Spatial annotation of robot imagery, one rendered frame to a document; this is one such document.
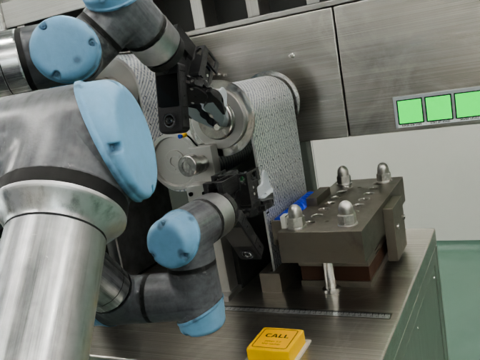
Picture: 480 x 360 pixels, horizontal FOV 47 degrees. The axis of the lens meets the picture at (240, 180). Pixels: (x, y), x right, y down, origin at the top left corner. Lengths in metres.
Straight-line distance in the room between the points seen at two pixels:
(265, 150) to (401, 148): 2.66
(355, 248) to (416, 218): 2.83
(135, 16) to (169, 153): 0.40
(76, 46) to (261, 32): 0.77
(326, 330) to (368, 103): 0.57
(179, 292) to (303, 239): 0.29
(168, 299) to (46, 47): 0.40
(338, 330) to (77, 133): 0.59
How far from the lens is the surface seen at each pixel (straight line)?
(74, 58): 0.67
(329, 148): 3.83
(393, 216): 1.14
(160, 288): 0.85
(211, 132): 1.07
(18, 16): 1.85
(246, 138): 1.06
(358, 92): 1.31
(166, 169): 1.16
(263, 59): 1.38
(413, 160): 3.72
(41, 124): 0.50
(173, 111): 0.90
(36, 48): 0.67
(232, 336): 0.97
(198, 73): 0.93
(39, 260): 0.45
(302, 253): 1.03
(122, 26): 0.82
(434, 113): 1.28
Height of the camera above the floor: 1.33
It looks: 11 degrees down
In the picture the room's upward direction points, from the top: 10 degrees counter-clockwise
